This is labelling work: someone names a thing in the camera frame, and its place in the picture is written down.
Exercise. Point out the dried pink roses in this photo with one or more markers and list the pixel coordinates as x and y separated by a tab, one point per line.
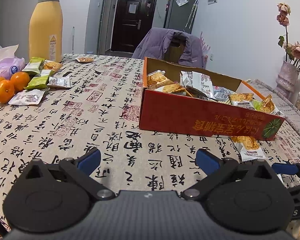
288	41

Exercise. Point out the silver yellow long snack bag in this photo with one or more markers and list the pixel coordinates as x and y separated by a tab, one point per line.
221	93

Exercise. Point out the grey refrigerator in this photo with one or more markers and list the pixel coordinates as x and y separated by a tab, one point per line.
180	15

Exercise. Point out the oat crisp packet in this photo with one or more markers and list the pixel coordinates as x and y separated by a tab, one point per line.
157	79

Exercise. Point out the wooden chair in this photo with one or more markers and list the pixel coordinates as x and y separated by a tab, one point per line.
175	50

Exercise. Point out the pumpkin seed crisp packet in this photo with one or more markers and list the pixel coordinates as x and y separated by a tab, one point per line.
248	148

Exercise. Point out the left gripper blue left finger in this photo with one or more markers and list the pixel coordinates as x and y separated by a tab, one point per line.
89	162

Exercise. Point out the white nutrition label packet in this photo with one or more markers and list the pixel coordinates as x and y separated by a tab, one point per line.
197	84

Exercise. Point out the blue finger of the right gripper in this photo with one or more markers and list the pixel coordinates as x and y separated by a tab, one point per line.
285	168

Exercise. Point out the yellow thermos bottle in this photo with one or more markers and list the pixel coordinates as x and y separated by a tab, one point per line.
45	30

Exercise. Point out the orange cardboard box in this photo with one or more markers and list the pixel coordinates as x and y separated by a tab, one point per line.
182	114

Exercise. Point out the purple tissue pack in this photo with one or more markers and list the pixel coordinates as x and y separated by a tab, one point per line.
9	63

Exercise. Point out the purple jacket on chair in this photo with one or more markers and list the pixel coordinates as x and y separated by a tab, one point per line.
158	41

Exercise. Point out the dark entrance door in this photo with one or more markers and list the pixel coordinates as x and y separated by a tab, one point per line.
133	20

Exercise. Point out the pink ceramic vase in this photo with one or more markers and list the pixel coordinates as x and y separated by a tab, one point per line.
287	79

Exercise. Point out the green packet near tangerines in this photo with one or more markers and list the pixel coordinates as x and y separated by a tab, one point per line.
34	66

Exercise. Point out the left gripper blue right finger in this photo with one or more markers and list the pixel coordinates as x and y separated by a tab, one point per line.
207	162

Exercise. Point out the calligraphy print tablecloth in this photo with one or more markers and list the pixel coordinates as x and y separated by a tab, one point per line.
102	110

